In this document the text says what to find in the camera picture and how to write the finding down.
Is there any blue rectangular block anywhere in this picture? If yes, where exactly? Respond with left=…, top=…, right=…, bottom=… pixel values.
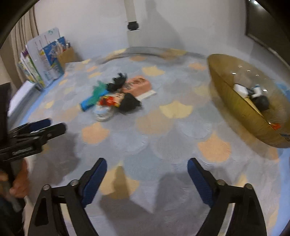
left=80, top=89, right=109, bottom=112

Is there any clear round figurine base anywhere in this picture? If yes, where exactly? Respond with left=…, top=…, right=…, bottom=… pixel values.
left=92, top=105, right=115, bottom=122

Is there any black crow figurine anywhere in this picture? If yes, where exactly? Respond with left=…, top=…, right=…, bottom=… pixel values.
left=106, top=73, right=127, bottom=92

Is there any black haired red figurine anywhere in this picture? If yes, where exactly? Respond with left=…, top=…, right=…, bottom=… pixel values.
left=97, top=93, right=142, bottom=113

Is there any pink card box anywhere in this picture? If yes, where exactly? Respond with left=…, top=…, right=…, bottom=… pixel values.
left=121, top=76, right=156, bottom=101

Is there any teal wave toy piece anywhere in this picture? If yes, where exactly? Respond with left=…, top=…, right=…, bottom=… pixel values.
left=92, top=81, right=109, bottom=101

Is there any person's left hand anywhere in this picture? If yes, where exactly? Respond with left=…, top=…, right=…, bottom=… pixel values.
left=9, top=159, right=30, bottom=199

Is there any blue white book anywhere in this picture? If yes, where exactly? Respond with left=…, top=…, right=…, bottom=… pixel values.
left=41, top=36, right=66, bottom=80

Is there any brown pen holder box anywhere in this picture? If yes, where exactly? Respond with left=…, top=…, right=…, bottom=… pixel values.
left=57, top=47, right=78, bottom=70

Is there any amber ribbed glass bowl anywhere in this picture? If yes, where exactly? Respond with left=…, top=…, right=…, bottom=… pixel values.
left=207, top=54, right=289, bottom=148

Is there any white black astronaut figurine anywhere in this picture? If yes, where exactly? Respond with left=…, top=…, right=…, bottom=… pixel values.
left=250, top=85, right=270, bottom=112

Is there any ginkgo pattern table mat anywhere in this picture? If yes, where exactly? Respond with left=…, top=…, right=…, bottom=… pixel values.
left=26, top=48, right=289, bottom=235

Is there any white cube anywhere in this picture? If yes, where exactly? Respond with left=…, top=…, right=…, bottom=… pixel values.
left=233, top=84, right=249, bottom=99

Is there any white desk lamp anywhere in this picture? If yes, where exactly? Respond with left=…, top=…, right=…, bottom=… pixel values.
left=123, top=0, right=142, bottom=47

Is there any black wall television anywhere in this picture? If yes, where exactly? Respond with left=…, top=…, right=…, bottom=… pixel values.
left=245, top=1, right=289, bottom=66

